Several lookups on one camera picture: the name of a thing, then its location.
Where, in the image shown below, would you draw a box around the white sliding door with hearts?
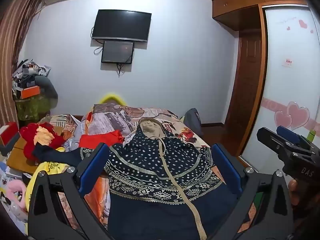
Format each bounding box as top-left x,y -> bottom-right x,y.
237,5 -> 320,173

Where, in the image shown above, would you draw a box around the red plush toy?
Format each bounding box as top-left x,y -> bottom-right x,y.
19,122 -> 66,160

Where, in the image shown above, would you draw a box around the person's right forearm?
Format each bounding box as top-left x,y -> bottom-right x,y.
291,200 -> 320,240

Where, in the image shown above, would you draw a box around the yellow garment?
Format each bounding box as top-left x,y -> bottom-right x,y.
25,146 -> 75,208

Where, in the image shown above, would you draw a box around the striped pink curtain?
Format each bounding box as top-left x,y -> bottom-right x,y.
0,0 -> 38,128

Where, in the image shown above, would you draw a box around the wooden wardrobe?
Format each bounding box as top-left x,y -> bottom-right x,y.
212,0 -> 310,157

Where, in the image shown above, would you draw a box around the wooden door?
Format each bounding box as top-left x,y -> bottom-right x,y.
225,29 -> 262,130

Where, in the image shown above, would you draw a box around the yellow fuzzy plush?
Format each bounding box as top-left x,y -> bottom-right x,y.
99,93 -> 128,105

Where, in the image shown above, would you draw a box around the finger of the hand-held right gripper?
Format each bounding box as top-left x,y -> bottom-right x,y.
257,127 -> 313,156
276,126 -> 318,148

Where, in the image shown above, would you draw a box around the orange box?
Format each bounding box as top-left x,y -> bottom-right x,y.
20,85 -> 40,99

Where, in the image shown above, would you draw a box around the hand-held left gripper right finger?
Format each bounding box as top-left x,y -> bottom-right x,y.
211,143 -> 294,240

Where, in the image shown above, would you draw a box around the grey-blue backpack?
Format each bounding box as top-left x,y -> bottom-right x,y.
184,108 -> 202,137

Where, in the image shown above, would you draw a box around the large wall television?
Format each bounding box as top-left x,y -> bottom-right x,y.
91,9 -> 152,42

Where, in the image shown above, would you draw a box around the pile of bags and papers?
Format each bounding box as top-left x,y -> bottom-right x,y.
11,59 -> 52,98

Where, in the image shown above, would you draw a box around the person's right hand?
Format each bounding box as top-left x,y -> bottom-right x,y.
287,179 -> 299,207

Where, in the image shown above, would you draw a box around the printed blanket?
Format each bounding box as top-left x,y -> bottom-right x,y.
37,104 -> 258,240

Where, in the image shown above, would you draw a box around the red garment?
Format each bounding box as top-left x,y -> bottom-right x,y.
79,130 -> 125,148

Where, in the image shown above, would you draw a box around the dark grey cushion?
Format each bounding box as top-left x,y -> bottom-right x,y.
34,75 -> 58,110

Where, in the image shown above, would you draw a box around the green patterned bag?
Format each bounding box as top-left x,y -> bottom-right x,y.
15,90 -> 54,123

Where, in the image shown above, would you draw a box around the pink plush toy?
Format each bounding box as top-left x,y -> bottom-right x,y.
4,180 -> 28,212

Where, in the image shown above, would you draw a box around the navy patterned hooded garment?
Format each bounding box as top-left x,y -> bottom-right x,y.
32,116 -> 242,240

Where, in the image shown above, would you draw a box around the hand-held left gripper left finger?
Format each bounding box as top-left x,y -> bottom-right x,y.
27,142 -> 110,240

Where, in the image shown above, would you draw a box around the brown cardboard box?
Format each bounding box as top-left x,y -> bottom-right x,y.
6,136 -> 38,175

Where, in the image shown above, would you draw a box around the red box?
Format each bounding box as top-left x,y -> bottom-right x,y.
0,121 -> 21,155

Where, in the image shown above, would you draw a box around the small wall monitor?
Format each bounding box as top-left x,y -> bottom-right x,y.
101,40 -> 135,64

